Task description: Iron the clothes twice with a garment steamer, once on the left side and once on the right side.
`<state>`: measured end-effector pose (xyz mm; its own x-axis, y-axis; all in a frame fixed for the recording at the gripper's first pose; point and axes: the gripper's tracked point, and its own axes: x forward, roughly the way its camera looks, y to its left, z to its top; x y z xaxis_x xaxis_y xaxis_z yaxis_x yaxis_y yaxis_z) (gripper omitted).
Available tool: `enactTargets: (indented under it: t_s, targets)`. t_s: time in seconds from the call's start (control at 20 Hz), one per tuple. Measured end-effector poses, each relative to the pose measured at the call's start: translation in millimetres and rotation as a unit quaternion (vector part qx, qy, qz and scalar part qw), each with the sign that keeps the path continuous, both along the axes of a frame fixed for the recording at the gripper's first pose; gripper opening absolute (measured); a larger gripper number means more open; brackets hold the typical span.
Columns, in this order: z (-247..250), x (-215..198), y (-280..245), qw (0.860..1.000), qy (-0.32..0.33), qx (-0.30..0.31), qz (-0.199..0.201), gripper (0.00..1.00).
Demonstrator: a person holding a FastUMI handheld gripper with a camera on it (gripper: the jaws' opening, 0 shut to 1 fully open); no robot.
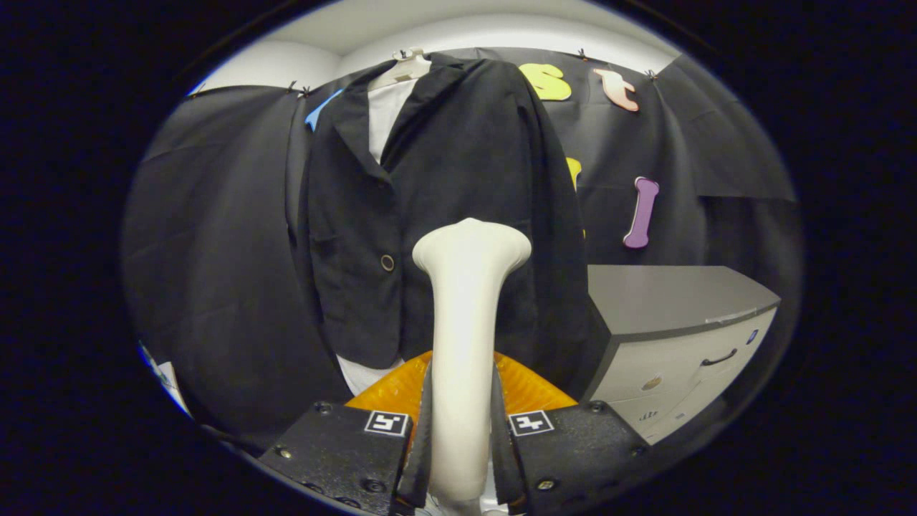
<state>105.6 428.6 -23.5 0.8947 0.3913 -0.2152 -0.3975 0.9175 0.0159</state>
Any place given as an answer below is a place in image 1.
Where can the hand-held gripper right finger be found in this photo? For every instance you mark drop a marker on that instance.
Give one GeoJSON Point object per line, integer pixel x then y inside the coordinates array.
{"type": "Point", "coordinates": [503, 466]}

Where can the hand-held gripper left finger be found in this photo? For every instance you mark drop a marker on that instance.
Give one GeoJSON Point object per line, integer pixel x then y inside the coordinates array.
{"type": "Point", "coordinates": [421, 466]}

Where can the white garment steamer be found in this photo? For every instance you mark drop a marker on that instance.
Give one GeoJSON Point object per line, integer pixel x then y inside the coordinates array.
{"type": "Point", "coordinates": [462, 322]}

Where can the black blazer jacket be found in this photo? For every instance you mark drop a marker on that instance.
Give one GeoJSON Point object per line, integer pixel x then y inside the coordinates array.
{"type": "Point", "coordinates": [444, 158]}

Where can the white shirt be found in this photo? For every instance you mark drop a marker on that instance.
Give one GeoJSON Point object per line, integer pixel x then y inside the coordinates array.
{"type": "Point", "coordinates": [387, 115]}

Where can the white clothes hanger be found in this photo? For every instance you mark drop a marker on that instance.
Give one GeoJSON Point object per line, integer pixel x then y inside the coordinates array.
{"type": "Point", "coordinates": [408, 68]}

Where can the grey cabinet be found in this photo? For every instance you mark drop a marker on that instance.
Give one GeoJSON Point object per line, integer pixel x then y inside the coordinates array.
{"type": "Point", "coordinates": [673, 294]}

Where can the black backdrop cloth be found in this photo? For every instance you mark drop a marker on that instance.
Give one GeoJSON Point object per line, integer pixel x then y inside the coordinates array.
{"type": "Point", "coordinates": [215, 251]}

